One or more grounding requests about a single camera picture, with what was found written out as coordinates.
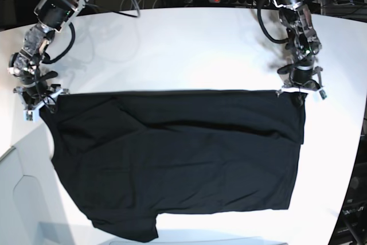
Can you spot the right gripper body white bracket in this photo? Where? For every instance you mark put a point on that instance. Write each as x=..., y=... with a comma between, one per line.
x=34, y=99

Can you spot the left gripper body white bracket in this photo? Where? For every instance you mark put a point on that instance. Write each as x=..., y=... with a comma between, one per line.
x=305, y=79

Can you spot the black T-shirt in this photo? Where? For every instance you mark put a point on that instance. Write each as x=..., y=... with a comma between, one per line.
x=125, y=158

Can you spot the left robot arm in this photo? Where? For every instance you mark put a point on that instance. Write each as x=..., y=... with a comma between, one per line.
x=302, y=42

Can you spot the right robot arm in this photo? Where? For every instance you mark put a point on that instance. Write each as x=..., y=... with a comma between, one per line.
x=52, y=17

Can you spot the black equipment box with lettering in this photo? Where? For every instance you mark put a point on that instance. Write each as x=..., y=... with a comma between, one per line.
x=351, y=224

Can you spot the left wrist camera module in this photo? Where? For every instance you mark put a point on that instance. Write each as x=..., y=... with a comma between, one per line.
x=320, y=95

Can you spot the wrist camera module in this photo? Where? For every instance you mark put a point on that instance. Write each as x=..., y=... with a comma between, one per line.
x=31, y=115
x=320, y=95

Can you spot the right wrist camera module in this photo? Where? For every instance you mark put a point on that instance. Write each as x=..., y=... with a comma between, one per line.
x=31, y=115

